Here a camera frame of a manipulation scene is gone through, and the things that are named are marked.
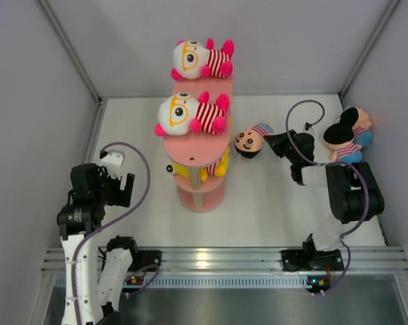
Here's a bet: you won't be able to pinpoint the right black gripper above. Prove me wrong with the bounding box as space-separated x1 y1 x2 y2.
264 129 298 165

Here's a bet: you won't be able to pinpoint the black-haired boy plush head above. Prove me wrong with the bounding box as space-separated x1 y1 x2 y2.
233 122 274 159

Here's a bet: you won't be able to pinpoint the yellow plush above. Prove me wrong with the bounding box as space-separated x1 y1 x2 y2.
165 147 230 182

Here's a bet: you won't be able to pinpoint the black-haired doll blue pants front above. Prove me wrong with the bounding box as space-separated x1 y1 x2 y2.
323 123 363 163

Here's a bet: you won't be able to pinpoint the black-haired doll blue pants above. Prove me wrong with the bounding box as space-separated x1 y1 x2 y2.
323 123 363 163
339 106 375 146

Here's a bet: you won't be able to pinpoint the white pink plush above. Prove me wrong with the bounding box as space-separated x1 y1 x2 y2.
155 91 230 137
171 38 235 81

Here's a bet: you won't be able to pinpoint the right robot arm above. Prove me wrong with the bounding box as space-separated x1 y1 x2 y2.
264 130 384 269

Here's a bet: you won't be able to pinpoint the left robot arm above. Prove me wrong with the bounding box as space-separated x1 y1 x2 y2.
56 163 140 324

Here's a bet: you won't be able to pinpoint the pink three-tier wooden shelf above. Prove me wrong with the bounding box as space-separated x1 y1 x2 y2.
161 77 232 212

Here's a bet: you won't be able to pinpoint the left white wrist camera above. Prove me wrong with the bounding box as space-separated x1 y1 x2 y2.
100 150 125 180

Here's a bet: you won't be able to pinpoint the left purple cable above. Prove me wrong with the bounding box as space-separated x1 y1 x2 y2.
71 142 161 325

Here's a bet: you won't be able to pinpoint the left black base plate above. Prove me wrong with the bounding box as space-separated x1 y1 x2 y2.
128 249 162 272

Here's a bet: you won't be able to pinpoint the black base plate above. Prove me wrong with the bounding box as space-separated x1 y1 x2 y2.
281 249 344 272
128 249 162 272

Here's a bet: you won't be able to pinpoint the white slotted cable duct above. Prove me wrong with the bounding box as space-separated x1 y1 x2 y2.
54 274 327 288

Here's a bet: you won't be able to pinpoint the left aluminium frame post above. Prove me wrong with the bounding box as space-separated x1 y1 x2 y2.
37 0 102 104

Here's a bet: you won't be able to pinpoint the aluminium frame post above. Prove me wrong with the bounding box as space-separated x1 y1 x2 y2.
37 0 102 104
338 0 402 102

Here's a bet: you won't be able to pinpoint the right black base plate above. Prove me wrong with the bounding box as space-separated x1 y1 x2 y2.
281 249 344 272

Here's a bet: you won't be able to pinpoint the aluminium front rail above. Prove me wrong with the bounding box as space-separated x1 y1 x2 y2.
41 246 408 272

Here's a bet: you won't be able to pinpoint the right aluminium frame post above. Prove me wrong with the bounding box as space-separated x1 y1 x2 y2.
338 0 402 102

